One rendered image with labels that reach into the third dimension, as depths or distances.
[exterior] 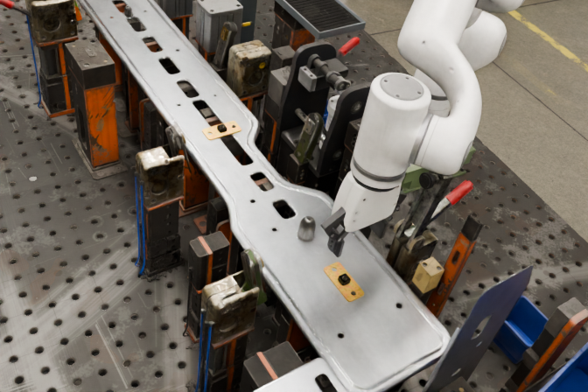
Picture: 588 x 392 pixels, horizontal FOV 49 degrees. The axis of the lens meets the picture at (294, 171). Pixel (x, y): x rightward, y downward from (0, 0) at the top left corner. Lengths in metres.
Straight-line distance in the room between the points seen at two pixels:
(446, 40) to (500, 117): 2.57
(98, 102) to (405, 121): 0.95
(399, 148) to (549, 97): 2.98
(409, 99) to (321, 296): 0.44
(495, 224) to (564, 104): 2.05
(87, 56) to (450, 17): 0.92
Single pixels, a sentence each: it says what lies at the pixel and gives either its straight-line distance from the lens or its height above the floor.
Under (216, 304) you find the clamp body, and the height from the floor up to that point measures 1.04.
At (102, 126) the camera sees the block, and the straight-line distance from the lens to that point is 1.70.
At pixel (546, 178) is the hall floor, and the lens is 3.27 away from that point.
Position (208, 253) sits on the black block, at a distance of 1.22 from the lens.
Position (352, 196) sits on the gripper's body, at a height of 1.25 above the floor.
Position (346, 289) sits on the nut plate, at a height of 1.00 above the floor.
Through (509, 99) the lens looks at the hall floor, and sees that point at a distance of 3.71.
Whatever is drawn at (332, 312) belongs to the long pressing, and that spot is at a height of 1.00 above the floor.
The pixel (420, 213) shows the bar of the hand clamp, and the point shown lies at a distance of 1.19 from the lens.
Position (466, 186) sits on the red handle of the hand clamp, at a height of 1.14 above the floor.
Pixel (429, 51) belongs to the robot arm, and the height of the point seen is 1.45.
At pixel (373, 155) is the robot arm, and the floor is 1.34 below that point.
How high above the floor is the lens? 1.93
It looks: 43 degrees down
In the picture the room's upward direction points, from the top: 10 degrees clockwise
